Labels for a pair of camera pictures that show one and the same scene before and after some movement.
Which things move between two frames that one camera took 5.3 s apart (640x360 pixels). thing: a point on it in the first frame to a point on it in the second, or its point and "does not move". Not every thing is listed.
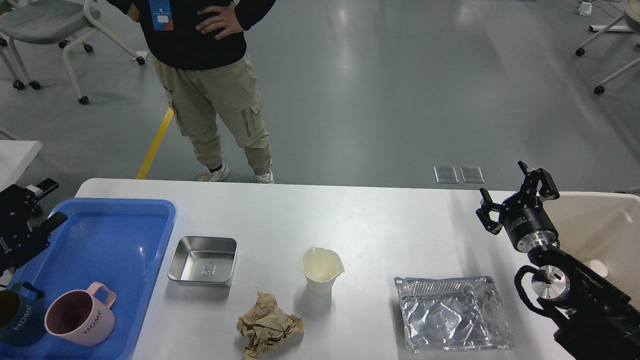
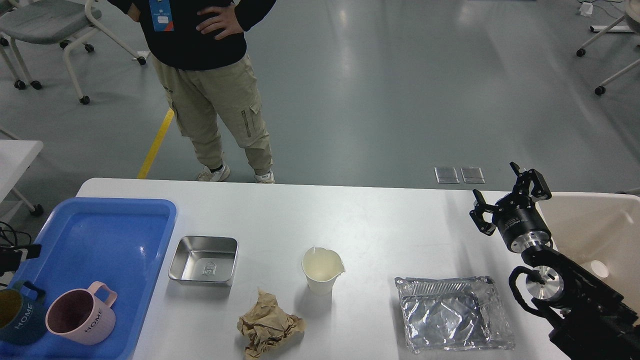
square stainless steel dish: x=203 y=259 does not move
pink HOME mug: x=78 y=316 does not move
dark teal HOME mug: x=22 y=317 does not move
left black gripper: x=18 y=242 to x=10 y=256
